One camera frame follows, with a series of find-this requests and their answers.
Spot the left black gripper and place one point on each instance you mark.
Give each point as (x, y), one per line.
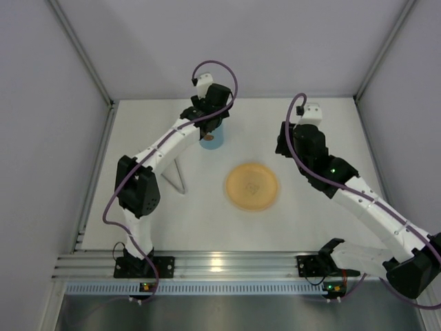
(209, 125)

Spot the right aluminium frame post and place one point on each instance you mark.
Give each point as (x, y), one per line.
(385, 47)

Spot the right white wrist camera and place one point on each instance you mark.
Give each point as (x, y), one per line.
(310, 113)

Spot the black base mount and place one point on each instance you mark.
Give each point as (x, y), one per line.
(133, 268)
(310, 265)

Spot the light blue cylindrical container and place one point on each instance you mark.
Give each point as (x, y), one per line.
(214, 139)

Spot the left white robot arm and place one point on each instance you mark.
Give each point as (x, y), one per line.
(136, 184)

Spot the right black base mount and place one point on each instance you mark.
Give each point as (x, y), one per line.
(310, 265)

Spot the aluminium frame post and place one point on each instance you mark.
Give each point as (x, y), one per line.
(385, 47)
(68, 29)

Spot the aluminium mounting rail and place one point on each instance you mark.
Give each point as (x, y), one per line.
(188, 265)

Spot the yellow round plate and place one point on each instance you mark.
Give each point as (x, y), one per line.
(252, 187)

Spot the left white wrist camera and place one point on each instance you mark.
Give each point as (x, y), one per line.
(202, 83)

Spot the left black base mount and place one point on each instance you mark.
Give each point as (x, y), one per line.
(133, 268)

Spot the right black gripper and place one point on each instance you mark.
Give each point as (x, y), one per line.
(284, 144)

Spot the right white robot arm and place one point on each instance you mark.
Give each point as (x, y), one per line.
(410, 258)

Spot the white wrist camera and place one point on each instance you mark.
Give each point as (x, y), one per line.
(310, 113)
(202, 83)

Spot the left aluminium frame post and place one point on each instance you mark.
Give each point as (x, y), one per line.
(68, 29)

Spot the metal tongs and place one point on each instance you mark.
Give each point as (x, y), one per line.
(174, 177)

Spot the white slotted cable duct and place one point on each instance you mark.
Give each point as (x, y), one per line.
(169, 288)

